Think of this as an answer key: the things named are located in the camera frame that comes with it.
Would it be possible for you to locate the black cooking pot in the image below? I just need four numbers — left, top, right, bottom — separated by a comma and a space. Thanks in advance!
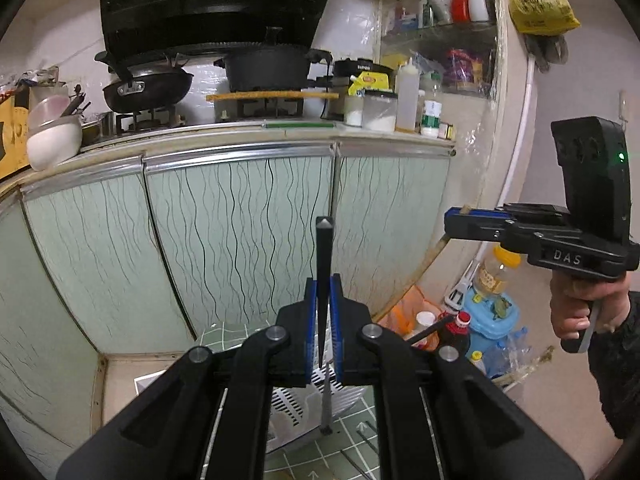
214, 46, 333, 92

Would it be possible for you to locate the green label white bottle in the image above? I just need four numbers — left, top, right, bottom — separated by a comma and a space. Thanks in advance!
421, 100, 442, 139

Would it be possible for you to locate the red cap sauce bottle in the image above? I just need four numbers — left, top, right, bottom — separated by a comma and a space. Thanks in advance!
437, 311, 471, 356

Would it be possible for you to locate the white rice cooker pot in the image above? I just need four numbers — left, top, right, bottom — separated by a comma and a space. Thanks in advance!
26, 94, 84, 171

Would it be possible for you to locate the blue plastic water jug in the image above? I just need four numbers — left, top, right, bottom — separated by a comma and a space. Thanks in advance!
463, 287, 521, 356

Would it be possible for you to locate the yellow lid glass jar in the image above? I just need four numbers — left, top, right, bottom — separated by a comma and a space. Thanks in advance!
473, 245, 522, 298

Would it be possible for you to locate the yellow plastic bag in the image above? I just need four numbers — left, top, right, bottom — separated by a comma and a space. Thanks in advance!
509, 0, 580, 37

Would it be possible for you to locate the black chopstick one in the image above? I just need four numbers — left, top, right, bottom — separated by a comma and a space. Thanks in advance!
316, 216, 334, 366

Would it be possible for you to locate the yellow microwave oven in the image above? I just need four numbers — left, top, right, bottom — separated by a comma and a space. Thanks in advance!
0, 90, 29, 179

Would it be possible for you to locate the green checkered tablecloth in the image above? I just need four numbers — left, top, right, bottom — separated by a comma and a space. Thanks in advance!
196, 320, 381, 480

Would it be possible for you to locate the right human hand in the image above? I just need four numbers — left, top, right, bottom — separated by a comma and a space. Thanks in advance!
550, 271, 630, 339

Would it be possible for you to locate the white squeeze bottle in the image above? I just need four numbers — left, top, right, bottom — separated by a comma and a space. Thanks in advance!
396, 58, 420, 133

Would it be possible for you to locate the black frying pan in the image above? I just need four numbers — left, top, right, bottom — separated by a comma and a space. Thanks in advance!
94, 51, 193, 114

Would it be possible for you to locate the clear salt container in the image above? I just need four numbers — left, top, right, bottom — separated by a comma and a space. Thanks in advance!
361, 90, 398, 133

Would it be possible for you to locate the black range hood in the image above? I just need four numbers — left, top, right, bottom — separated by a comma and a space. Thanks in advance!
100, 0, 328, 61

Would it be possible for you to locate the grey plastic utensil holder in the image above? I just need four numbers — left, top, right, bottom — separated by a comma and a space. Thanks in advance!
266, 366, 366, 454

